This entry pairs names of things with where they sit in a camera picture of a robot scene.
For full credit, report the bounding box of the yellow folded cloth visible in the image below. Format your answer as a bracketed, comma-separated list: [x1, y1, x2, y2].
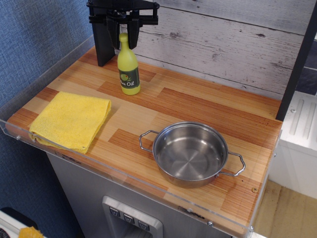
[29, 92, 111, 154]

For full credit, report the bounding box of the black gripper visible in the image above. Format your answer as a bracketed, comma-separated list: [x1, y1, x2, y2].
[86, 0, 159, 49]

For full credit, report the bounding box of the right black upright post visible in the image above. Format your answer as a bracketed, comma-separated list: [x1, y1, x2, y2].
[275, 1, 317, 121]

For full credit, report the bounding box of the left black upright post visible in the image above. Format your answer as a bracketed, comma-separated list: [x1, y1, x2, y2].
[87, 0, 115, 66]

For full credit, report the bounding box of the yellow olive oil bottle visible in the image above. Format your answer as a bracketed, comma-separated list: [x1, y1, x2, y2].
[117, 33, 141, 95]

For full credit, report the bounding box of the grey toy fridge cabinet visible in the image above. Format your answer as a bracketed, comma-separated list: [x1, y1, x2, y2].
[48, 152, 253, 238]

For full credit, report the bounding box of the clear acrylic guard rail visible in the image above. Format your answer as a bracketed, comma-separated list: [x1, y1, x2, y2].
[0, 38, 282, 238]

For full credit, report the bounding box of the orange cloth in corner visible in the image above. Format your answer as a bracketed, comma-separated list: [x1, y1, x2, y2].
[18, 227, 44, 238]

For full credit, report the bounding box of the black upright post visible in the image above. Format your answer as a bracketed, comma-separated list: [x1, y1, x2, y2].
[87, 0, 115, 66]
[275, 1, 317, 121]

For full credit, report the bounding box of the silver dispenser button panel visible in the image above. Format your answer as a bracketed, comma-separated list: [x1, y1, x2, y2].
[102, 196, 163, 238]

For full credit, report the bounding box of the white cabinet at right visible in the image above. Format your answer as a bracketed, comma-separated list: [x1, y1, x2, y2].
[268, 91, 317, 198]

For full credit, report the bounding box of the black object bottom left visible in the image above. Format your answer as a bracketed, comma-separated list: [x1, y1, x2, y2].
[0, 209, 38, 238]

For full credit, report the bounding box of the stainless steel pot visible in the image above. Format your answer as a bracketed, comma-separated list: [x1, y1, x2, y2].
[148, 121, 246, 188]

